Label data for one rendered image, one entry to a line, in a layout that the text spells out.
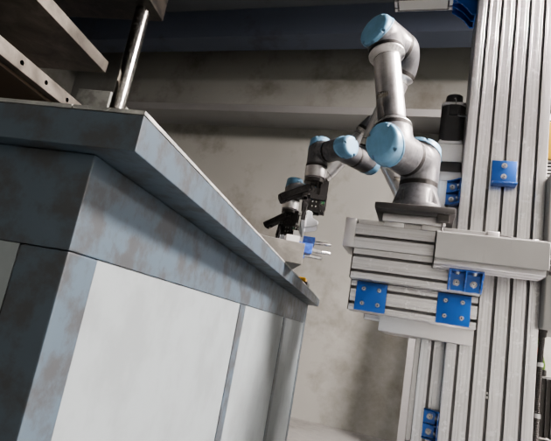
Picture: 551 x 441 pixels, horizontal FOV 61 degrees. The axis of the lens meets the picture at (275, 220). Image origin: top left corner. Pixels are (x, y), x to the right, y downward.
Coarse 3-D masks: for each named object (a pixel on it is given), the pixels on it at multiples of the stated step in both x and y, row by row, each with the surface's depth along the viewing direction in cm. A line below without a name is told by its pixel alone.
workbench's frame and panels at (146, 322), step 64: (0, 128) 43; (64, 128) 42; (128, 128) 41; (0, 192) 44; (64, 192) 42; (128, 192) 49; (192, 192) 54; (0, 256) 42; (64, 256) 41; (128, 256) 51; (192, 256) 70; (256, 256) 92; (0, 320) 40; (64, 320) 42; (128, 320) 54; (192, 320) 74; (256, 320) 120; (0, 384) 39; (64, 384) 43; (128, 384) 56; (192, 384) 78; (256, 384) 131
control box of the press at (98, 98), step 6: (78, 90) 202; (84, 90) 201; (90, 90) 201; (96, 90) 200; (78, 96) 201; (84, 96) 201; (90, 96) 200; (96, 96) 200; (102, 96) 199; (108, 96) 199; (84, 102) 200; (90, 102) 199; (96, 102) 199; (102, 102) 198; (108, 102) 198; (126, 108) 212
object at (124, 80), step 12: (144, 12) 194; (132, 24) 192; (144, 24) 194; (132, 36) 191; (132, 48) 190; (132, 60) 189; (120, 72) 188; (132, 72) 189; (120, 84) 186; (120, 96) 185
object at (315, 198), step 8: (312, 184) 163; (320, 184) 163; (328, 184) 162; (304, 192) 162; (312, 192) 162; (320, 192) 161; (312, 200) 160; (320, 200) 159; (312, 208) 160; (320, 208) 158
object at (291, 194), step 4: (308, 184) 163; (296, 188) 162; (300, 188) 162; (304, 188) 162; (308, 188) 162; (284, 192) 162; (288, 192) 162; (292, 192) 162; (296, 192) 162; (300, 192) 162; (280, 196) 162; (284, 196) 161; (288, 196) 161; (292, 196) 162; (296, 196) 163; (300, 196) 165; (280, 200) 162; (284, 200) 162; (288, 200) 164
